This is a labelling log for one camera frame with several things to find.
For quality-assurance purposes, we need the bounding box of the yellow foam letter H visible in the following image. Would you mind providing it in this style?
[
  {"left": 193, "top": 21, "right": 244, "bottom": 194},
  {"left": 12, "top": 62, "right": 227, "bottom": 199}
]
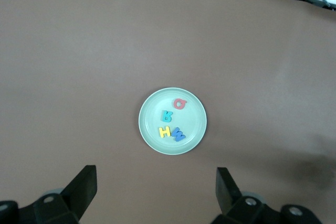
[{"left": 158, "top": 126, "right": 172, "bottom": 139}]

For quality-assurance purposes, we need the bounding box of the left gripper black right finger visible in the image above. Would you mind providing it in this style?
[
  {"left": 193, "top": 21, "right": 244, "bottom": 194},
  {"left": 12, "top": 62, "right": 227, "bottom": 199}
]
[{"left": 211, "top": 167, "right": 322, "bottom": 224}]

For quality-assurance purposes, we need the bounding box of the brown table cover sheet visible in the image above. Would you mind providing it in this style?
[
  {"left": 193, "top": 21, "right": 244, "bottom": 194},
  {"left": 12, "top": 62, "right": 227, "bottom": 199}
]
[{"left": 0, "top": 0, "right": 336, "bottom": 224}]

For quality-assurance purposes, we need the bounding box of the teal foam letter R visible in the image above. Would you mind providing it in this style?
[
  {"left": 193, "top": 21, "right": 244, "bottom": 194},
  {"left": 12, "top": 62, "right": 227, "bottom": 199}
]
[{"left": 161, "top": 110, "right": 173, "bottom": 123}]

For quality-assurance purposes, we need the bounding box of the blue foam letter W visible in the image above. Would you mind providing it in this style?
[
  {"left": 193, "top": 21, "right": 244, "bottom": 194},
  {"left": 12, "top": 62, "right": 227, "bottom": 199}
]
[{"left": 171, "top": 126, "right": 187, "bottom": 143}]

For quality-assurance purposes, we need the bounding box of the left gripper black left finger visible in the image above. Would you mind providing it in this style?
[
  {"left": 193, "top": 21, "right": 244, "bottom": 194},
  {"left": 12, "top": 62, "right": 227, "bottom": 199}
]
[{"left": 0, "top": 165, "right": 98, "bottom": 224}]

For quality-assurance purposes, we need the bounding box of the mint green round plate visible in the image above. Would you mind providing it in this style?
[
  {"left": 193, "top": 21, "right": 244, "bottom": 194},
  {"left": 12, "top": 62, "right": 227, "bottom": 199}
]
[{"left": 138, "top": 87, "right": 208, "bottom": 156}]

